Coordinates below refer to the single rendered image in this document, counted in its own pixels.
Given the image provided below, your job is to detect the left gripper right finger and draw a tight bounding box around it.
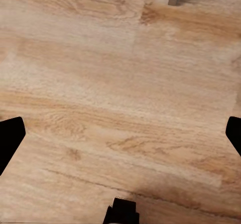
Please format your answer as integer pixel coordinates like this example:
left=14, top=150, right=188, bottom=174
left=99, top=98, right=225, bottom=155
left=225, top=116, right=241, bottom=156

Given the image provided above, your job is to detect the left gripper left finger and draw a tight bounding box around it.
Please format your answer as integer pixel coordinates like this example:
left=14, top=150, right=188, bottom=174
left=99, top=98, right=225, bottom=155
left=0, top=117, right=26, bottom=176

